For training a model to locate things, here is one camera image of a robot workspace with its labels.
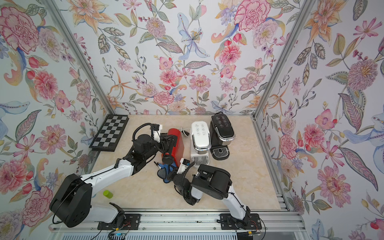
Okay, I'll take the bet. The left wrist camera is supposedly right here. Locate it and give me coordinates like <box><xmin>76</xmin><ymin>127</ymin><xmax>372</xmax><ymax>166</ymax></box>
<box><xmin>151</xmin><ymin>124</ymin><xmax>163</xmax><ymax>143</ymax></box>

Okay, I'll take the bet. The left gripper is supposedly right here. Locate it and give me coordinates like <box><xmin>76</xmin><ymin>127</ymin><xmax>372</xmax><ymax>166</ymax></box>
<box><xmin>143</xmin><ymin>134</ymin><xmax>175</xmax><ymax>161</ymax></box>

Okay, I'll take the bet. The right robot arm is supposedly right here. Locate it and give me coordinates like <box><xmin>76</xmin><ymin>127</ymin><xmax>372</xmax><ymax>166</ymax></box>
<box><xmin>167</xmin><ymin>163</ymin><xmax>261</xmax><ymax>230</ymax></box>

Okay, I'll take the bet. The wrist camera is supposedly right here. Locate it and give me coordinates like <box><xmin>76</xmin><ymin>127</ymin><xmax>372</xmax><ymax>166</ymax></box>
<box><xmin>151</xmin><ymin>124</ymin><xmax>163</xmax><ymax>143</ymax></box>
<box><xmin>177</xmin><ymin>158</ymin><xmax>191</xmax><ymax>175</ymax></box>

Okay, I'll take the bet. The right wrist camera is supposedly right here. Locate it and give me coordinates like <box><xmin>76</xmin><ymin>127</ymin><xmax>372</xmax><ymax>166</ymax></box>
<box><xmin>177</xmin><ymin>158</ymin><xmax>191</xmax><ymax>175</ymax></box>

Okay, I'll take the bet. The black coffee machine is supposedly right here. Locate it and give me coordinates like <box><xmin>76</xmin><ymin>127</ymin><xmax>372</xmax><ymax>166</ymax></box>
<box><xmin>210</xmin><ymin>112</ymin><xmax>236</xmax><ymax>161</ymax></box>

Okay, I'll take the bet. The small green cylinder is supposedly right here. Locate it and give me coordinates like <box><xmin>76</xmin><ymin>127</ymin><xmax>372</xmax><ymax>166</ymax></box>
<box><xmin>103</xmin><ymin>190</ymin><xmax>114</xmax><ymax>199</ymax></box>

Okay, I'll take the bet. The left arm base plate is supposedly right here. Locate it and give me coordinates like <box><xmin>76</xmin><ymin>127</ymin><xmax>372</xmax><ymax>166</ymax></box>
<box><xmin>97</xmin><ymin>214</ymin><xmax>141</xmax><ymax>231</ymax></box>

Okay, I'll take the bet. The aluminium front rail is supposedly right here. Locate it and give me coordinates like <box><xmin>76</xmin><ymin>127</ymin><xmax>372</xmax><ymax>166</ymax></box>
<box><xmin>49</xmin><ymin>209</ymin><xmax>308</xmax><ymax>234</ymax></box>

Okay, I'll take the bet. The red coffee machine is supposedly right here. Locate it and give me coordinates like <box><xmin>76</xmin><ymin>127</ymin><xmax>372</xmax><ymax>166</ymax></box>
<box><xmin>161</xmin><ymin>128</ymin><xmax>185</xmax><ymax>167</ymax></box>

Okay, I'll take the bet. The blue grey cleaning cloth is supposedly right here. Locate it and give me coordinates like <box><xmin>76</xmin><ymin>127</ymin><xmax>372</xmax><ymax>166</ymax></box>
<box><xmin>156</xmin><ymin>163</ymin><xmax>179</xmax><ymax>184</ymax></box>

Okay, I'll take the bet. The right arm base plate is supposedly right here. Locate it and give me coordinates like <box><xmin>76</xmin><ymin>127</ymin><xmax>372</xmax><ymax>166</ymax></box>
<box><xmin>217</xmin><ymin>214</ymin><xmax>263</xmax><ymax>231</ymax></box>

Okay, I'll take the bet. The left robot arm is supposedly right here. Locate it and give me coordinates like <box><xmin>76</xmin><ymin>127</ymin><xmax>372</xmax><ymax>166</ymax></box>
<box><xmin>49</xmin><ymin>123</ymin><xmax>181</xmax><ymax>229</ymax></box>

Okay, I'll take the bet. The white coffee machine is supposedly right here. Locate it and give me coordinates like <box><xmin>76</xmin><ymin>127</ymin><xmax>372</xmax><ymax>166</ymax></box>
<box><xmin>190</xmin><ymin>121</ymin><xmax>212</xmax><ymax>169</ymax></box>

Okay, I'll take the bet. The black white chessboard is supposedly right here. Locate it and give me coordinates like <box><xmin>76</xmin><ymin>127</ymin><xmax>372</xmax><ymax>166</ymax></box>
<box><xmin>90</xmin><ymin>115</ymin><xmax>129</xmax><ymax>152</ymax></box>

